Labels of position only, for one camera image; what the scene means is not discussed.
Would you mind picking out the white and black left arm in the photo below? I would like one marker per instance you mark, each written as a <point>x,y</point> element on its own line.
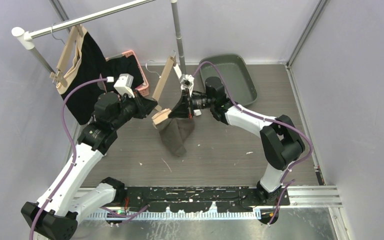
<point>57,214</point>

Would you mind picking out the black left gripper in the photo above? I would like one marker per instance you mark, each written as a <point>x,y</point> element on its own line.
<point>143,105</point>

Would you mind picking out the white and metal clothes rack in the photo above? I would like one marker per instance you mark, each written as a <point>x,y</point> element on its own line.
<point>26,37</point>

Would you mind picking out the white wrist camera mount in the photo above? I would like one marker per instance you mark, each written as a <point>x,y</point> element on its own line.
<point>123,85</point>
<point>187,83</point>

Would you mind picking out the beige clip hanger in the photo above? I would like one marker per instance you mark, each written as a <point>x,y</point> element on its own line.
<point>163,77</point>
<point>70,59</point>

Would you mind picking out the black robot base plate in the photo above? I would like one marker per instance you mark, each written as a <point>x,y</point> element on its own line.
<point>194,199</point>

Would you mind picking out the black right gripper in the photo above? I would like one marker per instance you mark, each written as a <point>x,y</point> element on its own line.
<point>183,110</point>

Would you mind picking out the pink perforated plastic basket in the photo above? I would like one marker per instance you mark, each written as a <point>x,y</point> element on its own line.
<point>144,89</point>

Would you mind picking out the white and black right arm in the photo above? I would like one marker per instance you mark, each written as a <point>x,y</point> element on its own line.
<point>282,146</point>

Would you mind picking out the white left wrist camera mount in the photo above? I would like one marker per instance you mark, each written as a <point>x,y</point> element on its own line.
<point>123,85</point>

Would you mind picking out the grey-brown underwear with beige waistband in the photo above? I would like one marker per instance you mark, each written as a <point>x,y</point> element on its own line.
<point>173,132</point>

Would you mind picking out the black clothes in basket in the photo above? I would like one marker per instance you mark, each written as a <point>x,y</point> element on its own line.
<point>124,65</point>

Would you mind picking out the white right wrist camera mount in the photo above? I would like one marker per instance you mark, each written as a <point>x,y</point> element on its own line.
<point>187,83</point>

